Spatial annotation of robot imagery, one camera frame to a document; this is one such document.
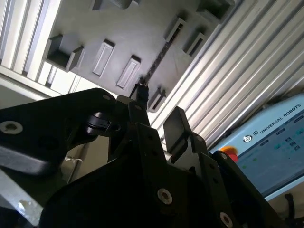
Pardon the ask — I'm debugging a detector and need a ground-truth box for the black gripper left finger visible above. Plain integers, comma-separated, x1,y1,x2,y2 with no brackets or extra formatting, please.
0,83,167,176

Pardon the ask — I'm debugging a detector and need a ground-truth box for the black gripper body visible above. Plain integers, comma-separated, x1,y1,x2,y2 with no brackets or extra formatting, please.
39,159,238,228

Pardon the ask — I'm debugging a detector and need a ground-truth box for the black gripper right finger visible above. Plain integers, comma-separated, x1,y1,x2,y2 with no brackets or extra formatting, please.
141,84,285,228

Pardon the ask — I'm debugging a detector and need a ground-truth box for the RAM stick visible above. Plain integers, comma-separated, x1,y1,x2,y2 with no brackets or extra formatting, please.
140,21,185,84

